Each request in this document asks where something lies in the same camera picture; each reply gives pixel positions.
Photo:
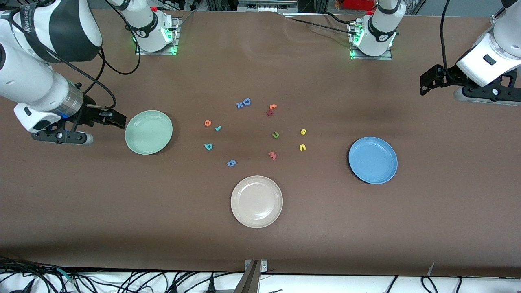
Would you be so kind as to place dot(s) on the aluminium frame profile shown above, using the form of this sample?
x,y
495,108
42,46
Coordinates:
x,y
266,6

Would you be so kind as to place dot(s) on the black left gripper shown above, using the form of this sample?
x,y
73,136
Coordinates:
x,y
450,76

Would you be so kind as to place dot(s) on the teal foam letter g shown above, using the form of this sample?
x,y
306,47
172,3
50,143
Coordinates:
x,y
210,148

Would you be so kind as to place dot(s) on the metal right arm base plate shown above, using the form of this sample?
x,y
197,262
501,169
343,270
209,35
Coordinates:
x,y
176,36

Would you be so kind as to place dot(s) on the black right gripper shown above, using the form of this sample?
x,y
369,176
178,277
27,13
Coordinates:
x,y
90,113

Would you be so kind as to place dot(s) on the black power plug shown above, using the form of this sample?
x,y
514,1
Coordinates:
x,y
211,286

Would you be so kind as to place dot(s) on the pink foam letter w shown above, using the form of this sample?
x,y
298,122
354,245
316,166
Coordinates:
x,y
272,155

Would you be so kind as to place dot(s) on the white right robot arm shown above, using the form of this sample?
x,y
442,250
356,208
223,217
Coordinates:
x,y
36,85

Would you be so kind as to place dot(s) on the red box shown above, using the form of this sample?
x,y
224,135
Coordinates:
x,y
360,4

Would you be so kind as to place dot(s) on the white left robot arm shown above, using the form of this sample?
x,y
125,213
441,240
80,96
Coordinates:
x,y
504,32

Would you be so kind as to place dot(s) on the blue plate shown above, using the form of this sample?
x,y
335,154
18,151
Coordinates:
x,y
373,160

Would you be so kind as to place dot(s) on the metal clamp bracket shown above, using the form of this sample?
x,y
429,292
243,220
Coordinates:
x,y
250,280

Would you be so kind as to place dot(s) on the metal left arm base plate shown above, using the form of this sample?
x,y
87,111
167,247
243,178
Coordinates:
x,y
386,57

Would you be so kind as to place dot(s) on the beige plate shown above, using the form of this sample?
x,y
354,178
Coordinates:
x,y
256,201

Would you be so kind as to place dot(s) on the blue foam letter D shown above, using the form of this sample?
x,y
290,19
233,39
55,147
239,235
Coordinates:
x,y
244,102

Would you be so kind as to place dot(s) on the blue foam letter g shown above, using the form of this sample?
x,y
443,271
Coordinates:
x,y
233,162

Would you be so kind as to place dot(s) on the green foam letter n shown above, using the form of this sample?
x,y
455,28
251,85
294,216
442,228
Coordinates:
x,y
276,137

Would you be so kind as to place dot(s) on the pale green plate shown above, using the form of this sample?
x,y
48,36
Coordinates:
x,y
148,132

